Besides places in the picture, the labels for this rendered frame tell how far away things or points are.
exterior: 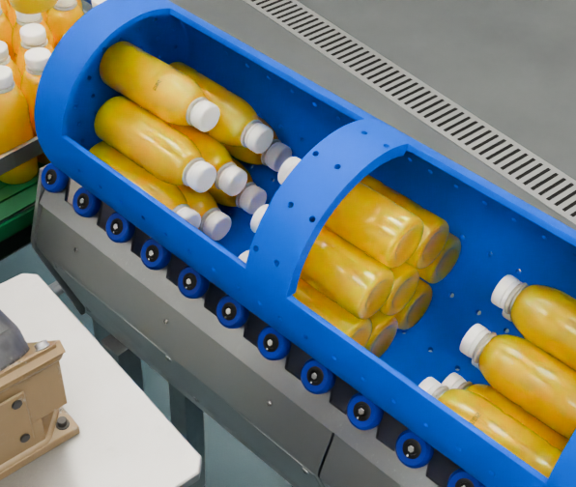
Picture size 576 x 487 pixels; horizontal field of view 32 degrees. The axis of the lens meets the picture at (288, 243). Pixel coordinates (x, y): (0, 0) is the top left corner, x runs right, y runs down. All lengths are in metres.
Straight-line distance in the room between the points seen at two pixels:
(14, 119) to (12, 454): 0.71
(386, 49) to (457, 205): 2.36
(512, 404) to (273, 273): 0.31
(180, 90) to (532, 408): 0.59
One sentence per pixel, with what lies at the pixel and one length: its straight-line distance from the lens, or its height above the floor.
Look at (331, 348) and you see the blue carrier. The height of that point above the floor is 1.09.
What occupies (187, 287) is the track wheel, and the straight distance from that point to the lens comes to 1.34.
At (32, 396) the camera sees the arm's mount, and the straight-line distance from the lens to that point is 0.90.
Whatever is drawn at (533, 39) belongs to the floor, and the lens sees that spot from 3.79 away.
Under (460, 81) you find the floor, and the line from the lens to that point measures 3.49.
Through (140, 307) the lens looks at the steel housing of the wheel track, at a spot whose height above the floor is 0.87.
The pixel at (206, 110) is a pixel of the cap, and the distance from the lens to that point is 1.30.
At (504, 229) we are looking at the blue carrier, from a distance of 1.25.
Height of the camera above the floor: 1.92
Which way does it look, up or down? 44 degrees down
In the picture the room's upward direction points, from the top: 3 degrees clockwise
